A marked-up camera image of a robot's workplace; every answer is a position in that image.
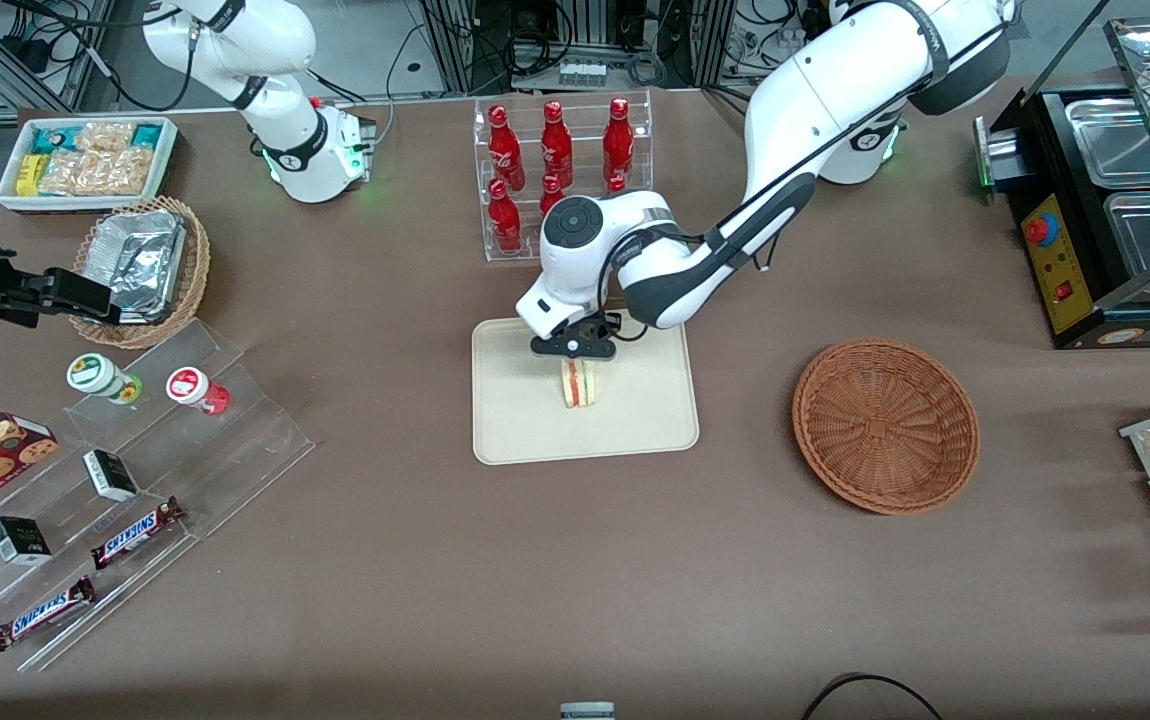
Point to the brown round wicker basket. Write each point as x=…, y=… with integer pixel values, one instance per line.
x=885, y=425

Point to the red cola bottle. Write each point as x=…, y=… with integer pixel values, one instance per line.
x=617, y=184
x=618, y=140
x=551, y=192
x=505, y=218
x=505, y=145
x=556, y=145

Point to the white power strip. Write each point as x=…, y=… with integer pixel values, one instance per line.
x=583, y=72

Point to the white cup red lid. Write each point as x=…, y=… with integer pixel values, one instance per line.
x=193, y=388

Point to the black food warmer machine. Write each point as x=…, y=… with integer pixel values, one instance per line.
x=1060, y=250

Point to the cream plastic tray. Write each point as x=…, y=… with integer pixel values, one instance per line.
x=635, y=410

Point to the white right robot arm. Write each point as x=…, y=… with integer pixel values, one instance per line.
x=305, y=150

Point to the clear acrylic stepped stand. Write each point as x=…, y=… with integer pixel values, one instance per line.
x=235, y=440

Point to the small black box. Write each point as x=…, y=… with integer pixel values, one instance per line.
x=111, y=476
x=19, y=541

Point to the large clear cracker bag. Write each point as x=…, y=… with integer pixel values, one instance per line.
x=95, y=173

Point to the white cup green lid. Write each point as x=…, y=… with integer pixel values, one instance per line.
x=100, y=376

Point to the Snickers bar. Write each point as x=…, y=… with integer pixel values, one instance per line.
x=138, y=532
x=42, y=613

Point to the small clear cracker bag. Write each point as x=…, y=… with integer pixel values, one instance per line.
x=105, y=136

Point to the aluminium foil container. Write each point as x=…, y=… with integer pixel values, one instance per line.
x=135, y=262

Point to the clear acrylic bottle rack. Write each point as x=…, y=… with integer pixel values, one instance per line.
x=585, y=110

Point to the triangle sandwich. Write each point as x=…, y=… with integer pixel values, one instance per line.
x=580, y=385

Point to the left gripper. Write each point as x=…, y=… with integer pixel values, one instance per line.
x=590, y=330

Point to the white plastic snack bin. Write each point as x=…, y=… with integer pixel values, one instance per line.
x=10, y=198

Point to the light woven wicker basket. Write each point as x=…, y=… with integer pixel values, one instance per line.
x=193, y=270

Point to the teal snack packet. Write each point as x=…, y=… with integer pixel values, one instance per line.
x=53, y=140
x=147, y=135

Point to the yellow snack packet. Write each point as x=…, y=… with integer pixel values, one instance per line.
x=28, y=176

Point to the grey white device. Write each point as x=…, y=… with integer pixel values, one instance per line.
x=587, y=711

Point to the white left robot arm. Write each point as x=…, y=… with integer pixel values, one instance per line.
x=805, y=110

